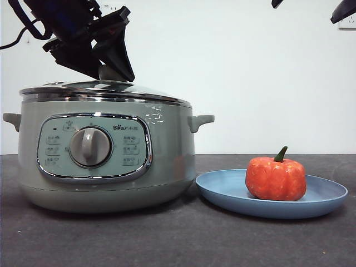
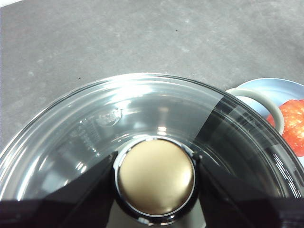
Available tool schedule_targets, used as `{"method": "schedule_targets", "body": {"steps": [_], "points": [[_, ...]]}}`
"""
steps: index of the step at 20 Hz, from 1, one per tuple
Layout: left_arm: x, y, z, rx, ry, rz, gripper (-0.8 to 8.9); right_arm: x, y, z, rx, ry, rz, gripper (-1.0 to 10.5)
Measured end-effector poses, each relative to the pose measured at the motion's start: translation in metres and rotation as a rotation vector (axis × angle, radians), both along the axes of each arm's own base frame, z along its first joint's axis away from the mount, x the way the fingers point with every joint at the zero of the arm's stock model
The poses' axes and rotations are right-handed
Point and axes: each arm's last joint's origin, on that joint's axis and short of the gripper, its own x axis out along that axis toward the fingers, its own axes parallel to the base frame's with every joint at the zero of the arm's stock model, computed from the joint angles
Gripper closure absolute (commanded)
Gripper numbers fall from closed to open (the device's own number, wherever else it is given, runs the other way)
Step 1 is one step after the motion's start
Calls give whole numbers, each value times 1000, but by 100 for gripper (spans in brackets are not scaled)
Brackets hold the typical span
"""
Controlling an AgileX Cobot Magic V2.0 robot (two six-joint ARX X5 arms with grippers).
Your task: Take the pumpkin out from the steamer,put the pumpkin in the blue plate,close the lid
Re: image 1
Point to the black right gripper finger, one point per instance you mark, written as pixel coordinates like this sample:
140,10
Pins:
279,2
345,9

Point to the orange toy pumpkin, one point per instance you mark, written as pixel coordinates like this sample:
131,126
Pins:
275,180

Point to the pale green electric steamer pot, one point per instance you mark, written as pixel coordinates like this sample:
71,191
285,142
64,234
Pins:
172,155

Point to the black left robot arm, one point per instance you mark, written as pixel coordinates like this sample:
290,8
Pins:
66,16

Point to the blue round plate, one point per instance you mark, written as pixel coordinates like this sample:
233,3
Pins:
222,189

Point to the white wall socket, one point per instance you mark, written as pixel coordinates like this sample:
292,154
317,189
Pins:
347,25
107,8

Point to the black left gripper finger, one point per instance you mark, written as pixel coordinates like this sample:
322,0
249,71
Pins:
80,61
119,55

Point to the glass lid with green knob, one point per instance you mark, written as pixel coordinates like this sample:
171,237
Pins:
139,91

